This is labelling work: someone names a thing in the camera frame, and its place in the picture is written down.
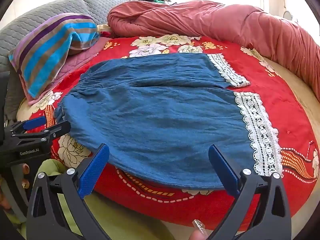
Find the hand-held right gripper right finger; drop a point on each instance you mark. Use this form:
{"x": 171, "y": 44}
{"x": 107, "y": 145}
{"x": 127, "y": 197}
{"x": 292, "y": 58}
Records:
{"x": 222, "y": 172}

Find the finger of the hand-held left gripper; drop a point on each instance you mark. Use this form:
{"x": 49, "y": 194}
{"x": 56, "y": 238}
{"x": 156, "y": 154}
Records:
{"x": 35, "y": 123}
{"x": 56, "y": 128}

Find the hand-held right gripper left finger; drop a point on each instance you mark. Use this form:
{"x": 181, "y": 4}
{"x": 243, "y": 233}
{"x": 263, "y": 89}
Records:
{"x": 93, "y": 172}

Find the blue-grey towel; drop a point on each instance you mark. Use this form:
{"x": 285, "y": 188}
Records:
{"x": 155, "y": 120}

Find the person's left hand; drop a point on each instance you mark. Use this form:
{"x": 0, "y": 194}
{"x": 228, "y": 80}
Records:
{"x": 25, "y": 168}

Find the person's right hand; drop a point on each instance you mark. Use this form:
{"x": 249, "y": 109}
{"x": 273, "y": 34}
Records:
{"x": 198, "y": 231}

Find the green cloth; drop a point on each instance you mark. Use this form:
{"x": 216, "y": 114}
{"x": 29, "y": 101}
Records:
{"x": 125, "y": 220}

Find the pink quilted pillow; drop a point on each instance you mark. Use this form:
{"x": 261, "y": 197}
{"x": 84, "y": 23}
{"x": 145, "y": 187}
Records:
{"x": 75, "y": 62}

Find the striped towel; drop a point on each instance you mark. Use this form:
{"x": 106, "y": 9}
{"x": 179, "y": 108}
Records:
{"x": 45, "y": 52}

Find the red floral blanket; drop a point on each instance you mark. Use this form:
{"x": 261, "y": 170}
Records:
{"x": 292, "y": 120}

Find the grey quilted headboard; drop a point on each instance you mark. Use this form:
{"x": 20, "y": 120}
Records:
{"x": 30, "y": 22}

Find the cream cloth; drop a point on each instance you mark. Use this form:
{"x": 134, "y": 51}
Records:
{"x": 103, "y": 28}

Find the pink-red duvet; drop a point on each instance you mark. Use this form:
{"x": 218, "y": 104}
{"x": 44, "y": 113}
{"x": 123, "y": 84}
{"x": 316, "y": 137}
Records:
{"x": 200, "y": 20}

